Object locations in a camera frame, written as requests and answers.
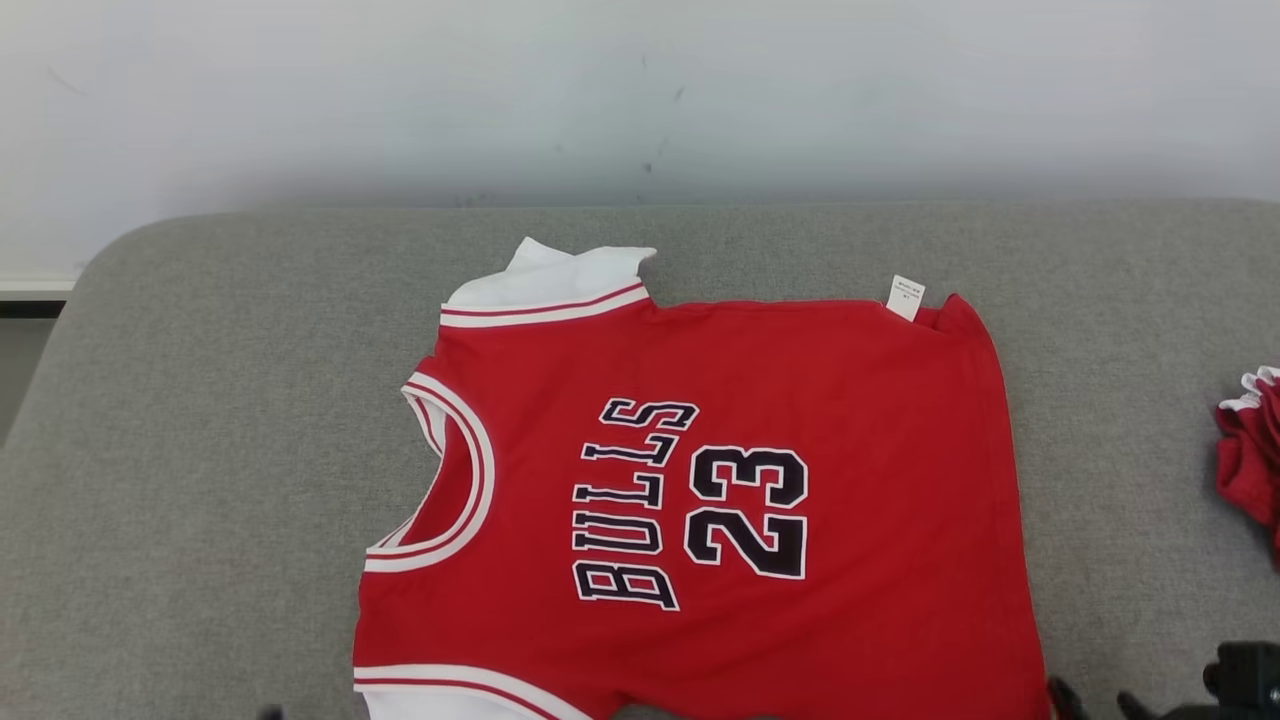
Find red Bulls 23 shorts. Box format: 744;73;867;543
1215;366;1280;571

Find red Bulls 23 jersey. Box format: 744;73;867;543
352;237;1051;720

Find grey fabric sofa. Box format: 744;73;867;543
0;198;1280;720

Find white baseboard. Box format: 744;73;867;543
0;272;81;301

